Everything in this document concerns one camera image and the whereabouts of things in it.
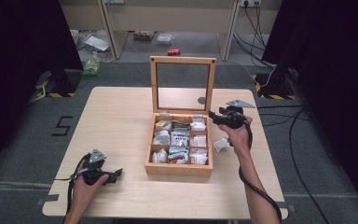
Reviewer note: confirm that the clear plastic container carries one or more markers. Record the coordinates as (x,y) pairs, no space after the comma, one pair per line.
(164,39)

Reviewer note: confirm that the white flat sheet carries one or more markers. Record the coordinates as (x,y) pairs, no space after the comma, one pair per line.
(97,43)

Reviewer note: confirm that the grey round table grommet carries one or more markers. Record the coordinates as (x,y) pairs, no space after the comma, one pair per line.
(201,100)

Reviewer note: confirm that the black stand base striped tape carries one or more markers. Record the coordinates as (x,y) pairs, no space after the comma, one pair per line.
(273,88)
(60,84)

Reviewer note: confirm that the white wall socket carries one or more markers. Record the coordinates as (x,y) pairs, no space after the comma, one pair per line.
(250,2)

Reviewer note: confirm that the person's right hand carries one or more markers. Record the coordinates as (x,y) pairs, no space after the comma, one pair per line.
(240,138)

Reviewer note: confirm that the red drink can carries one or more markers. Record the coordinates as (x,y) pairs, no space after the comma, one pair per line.
(173,51)

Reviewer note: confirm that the person's left hand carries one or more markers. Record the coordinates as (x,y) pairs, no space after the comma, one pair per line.
(82,195)

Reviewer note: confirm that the beige desk frame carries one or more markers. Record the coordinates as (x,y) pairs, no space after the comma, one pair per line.
(174,15)

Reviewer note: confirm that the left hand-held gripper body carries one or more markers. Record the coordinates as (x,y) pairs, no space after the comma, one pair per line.
(93,170)

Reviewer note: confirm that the wooden box with glass lid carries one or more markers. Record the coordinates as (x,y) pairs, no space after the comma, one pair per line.
(180,169)

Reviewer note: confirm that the brown cardboard egg tray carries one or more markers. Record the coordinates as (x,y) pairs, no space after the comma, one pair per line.
(143,35)

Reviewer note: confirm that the grey tape strip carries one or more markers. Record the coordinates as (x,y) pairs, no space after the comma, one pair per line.
(287,207)

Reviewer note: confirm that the white paper sachet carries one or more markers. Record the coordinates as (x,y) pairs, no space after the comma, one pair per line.
(221,145)

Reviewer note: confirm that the green plastic bottle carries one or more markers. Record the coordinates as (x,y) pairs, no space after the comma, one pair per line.
(91,66)

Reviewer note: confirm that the group of assorted small sachets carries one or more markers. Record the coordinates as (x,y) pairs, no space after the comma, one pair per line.
(179,140)

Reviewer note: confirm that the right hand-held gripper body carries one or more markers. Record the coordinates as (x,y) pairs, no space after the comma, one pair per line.
(234,118)

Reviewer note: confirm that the black curtain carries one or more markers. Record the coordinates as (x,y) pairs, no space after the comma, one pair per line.
(338,77)
(18,77)

